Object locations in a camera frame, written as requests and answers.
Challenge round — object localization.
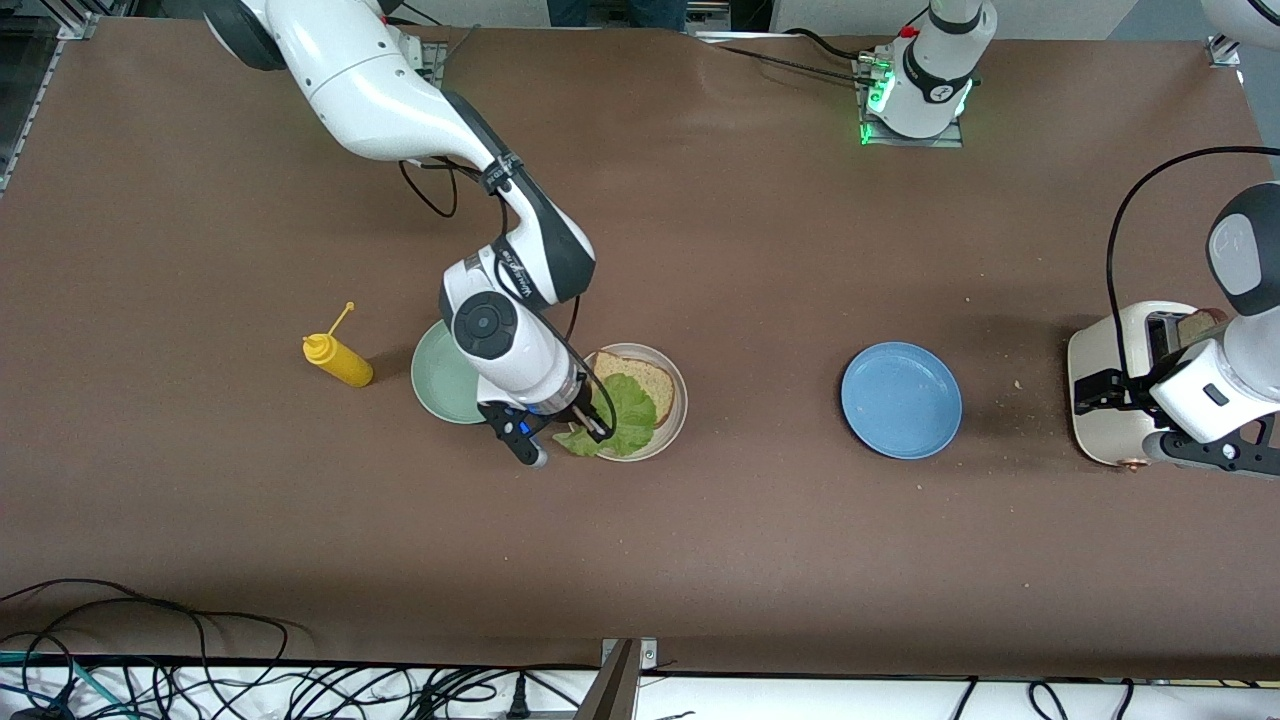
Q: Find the green lettuce leaf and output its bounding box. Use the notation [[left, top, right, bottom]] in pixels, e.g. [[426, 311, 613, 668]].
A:
[[553, 373, 659, 459]]

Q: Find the brown bread slice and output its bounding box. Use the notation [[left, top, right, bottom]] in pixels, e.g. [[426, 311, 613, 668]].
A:
[[592, 350, 677, 426], [1175, 308, 1229, 351]]

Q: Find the yellow mustard squeeze bottle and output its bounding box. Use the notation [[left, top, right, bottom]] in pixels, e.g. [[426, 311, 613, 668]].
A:
[[302, 301, 375, 389]]

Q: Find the beige plate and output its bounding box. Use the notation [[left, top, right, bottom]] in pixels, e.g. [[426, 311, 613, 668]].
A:
[[565, 343, 689, 463]]

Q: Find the light green plate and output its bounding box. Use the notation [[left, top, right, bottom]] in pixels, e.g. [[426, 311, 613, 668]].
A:
[[411, 318, 501, 426]]

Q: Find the blue plate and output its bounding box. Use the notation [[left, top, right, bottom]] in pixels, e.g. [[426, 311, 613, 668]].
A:
[[840, 341, 964, 461]]

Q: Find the cream white toaster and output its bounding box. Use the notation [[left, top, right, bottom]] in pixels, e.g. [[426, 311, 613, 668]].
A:
[[1066, 300, 1231, 471]]

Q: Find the aluminium beam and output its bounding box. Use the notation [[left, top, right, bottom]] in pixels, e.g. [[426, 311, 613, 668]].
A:
[[575, 640, 641, 720]]

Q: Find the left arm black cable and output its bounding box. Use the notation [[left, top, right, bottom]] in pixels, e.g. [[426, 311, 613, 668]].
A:
[[1105, 147, 1280, 381]]

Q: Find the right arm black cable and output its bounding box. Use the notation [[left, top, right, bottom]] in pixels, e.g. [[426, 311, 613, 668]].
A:
[[398, 158, 461, 219]]

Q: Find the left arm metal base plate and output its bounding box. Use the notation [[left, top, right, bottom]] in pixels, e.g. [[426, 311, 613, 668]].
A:
[[853, 55, 966, 149]]

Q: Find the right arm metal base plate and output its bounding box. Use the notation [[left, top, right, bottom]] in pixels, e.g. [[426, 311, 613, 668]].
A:
[[395, 25, 446, 86]]

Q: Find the black cable over table edge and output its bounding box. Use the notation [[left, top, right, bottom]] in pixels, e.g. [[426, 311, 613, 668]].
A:
[[0, 578, 293, 669]]

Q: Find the black cable to arm base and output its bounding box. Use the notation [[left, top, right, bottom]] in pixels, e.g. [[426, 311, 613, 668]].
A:
[[700, 42, 871, 83], [780, 28, 881, 63]]

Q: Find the teal cable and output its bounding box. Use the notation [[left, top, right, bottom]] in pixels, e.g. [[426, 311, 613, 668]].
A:
[[0, 650, 136, 720]]

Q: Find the aluminium frame rail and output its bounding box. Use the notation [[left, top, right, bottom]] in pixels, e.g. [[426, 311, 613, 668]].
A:
[[0, 12, 103, 196]]

